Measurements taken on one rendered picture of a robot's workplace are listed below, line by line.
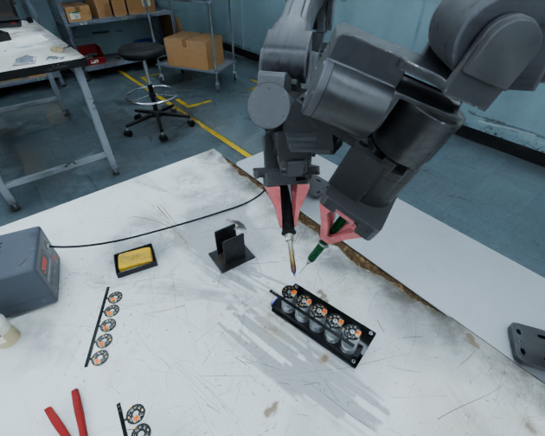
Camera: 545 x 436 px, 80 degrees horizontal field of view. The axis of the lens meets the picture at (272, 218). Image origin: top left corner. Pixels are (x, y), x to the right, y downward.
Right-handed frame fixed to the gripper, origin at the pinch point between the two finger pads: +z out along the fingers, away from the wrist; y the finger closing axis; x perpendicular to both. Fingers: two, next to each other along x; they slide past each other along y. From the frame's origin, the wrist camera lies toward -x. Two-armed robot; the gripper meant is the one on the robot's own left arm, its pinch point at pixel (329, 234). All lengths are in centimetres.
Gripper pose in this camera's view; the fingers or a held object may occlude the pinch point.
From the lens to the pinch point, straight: 41.9
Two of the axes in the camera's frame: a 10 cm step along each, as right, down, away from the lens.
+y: -5.0, 5.6, -6.6
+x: 8.1, 5.8, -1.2
